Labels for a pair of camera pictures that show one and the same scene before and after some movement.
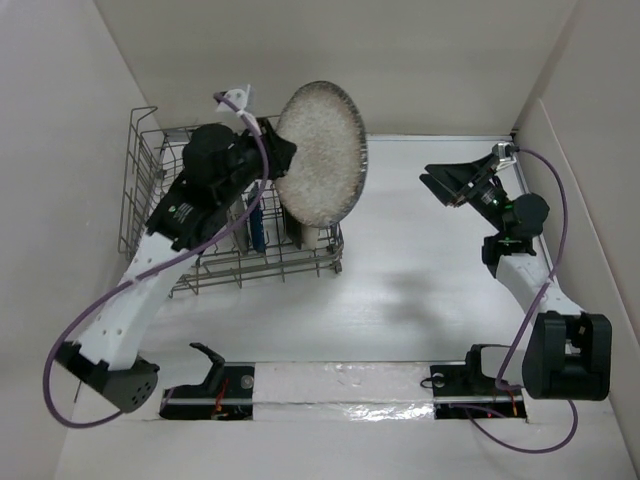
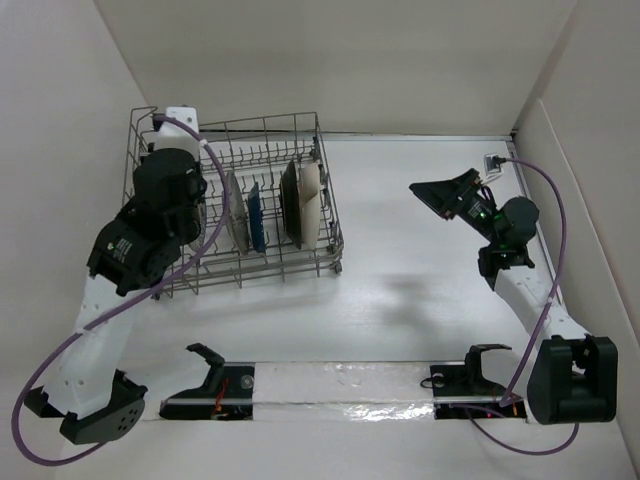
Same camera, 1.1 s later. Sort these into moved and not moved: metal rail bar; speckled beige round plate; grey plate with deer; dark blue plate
Moved: speckled beige round plate
Not moved: grey plate with deer; dark blue plate; metal rail bar
